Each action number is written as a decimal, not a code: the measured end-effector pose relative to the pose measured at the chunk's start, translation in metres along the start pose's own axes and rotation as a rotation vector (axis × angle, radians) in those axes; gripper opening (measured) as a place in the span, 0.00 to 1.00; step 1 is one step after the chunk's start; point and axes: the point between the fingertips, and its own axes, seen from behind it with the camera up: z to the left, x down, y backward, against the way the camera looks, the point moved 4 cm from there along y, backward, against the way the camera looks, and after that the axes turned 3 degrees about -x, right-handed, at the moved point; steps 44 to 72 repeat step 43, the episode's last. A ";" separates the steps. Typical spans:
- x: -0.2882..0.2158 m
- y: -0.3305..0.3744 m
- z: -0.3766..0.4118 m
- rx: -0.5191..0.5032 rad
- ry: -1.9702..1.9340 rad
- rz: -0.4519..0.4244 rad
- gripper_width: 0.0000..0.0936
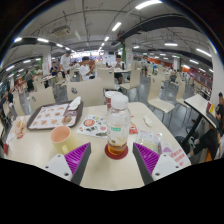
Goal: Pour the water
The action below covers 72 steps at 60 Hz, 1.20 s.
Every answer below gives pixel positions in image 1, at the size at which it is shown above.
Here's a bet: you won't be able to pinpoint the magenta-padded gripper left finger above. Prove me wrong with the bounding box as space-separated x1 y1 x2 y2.
43 142 92 186

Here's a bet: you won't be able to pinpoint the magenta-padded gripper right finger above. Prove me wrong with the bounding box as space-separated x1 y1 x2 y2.
132 142 183 186

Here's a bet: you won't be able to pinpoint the clear plastic bottle white cap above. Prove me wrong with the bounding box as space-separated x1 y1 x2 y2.
105 94 132 157

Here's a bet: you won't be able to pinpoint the white card with red print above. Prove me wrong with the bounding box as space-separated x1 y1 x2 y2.
161 141 188 168

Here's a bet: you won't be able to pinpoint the yellow mug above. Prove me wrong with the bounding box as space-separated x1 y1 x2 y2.
49 125 79 155

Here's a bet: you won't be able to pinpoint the clear plastic packet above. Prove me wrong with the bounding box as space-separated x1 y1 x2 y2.
135 129 163 154

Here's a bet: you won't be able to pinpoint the crumpled white tissue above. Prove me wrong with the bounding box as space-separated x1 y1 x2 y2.
142 114 154 128

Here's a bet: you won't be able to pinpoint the red sauce packet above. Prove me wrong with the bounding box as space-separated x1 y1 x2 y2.
129 121 139 135

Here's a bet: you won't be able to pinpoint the flat round red coaster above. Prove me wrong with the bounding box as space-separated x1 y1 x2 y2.
104 143 130 161

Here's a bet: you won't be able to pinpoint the printed paper tray liner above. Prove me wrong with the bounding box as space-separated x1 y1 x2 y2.
29 103 78 129

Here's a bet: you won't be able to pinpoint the printed paper flyer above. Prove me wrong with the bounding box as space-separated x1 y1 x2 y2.
75 114 109 139

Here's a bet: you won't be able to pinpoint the person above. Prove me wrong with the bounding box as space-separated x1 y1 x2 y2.
79 56 96 81
3 89 14 105
24 69 36 93
49 61 59 77
59 51 73 79
188 92 224 161
114 54 126 84

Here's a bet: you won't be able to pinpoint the dark food tray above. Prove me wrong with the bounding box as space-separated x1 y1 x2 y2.
26 100 84 131

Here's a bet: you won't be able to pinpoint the white paper napkin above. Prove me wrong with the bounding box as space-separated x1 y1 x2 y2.
67 96 82 111

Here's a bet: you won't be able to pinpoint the white table with black legs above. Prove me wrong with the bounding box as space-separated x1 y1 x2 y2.
181 93 219 148

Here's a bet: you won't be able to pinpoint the beige chairs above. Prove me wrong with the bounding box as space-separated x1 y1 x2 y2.
28 59 188 116

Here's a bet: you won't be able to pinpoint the ceiling air conditioner unit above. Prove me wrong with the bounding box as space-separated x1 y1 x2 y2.
51 25 72 37

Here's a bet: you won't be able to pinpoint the ceiling lights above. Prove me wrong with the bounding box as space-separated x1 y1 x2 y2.
6 0 214 73

